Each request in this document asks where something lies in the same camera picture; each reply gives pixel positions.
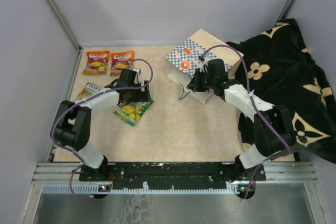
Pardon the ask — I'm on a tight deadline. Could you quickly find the black floral blanket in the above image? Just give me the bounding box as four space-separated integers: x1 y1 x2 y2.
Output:
228 18 335 163

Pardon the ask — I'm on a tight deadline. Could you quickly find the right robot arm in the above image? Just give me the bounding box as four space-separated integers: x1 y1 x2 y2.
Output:
187 59 296 181

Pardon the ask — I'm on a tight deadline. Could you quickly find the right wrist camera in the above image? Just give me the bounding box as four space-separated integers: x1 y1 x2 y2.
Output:
198 56 211 72

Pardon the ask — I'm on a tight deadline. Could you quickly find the green candy bag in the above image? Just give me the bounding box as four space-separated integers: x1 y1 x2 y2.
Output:
75 82 101 101
114 100 154 126

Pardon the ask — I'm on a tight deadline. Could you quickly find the blue checkered paper bag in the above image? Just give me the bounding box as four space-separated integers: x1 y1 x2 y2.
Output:
166 29 244 88

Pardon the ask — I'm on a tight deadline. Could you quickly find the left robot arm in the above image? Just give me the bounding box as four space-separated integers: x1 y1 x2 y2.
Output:
50 68 151 180

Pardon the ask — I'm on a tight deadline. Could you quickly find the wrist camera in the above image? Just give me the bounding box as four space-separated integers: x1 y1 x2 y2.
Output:
132 68 141 84
198 56 211 72

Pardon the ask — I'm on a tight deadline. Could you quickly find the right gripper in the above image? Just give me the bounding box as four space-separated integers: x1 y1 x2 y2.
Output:
187 68 216 92

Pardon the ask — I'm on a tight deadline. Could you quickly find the orange candy bag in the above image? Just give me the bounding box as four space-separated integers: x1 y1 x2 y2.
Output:
82 51 110 75
110 50 134 76

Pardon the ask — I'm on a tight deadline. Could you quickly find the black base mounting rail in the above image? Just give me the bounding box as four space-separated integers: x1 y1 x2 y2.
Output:
79 162 266 198

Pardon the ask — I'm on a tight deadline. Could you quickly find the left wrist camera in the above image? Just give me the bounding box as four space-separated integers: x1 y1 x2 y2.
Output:
132 68 141 84

